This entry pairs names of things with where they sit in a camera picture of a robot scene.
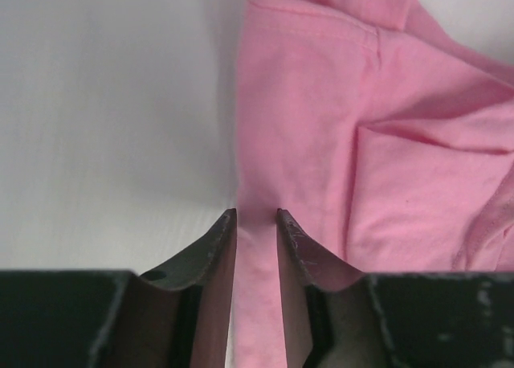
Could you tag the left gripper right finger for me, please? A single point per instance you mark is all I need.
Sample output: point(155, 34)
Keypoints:
point(308, 274)

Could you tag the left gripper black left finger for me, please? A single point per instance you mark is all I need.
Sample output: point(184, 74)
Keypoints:
point(201, 278)

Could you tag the pink t shirt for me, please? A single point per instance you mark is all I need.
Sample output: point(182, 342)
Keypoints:
point(390, 143)

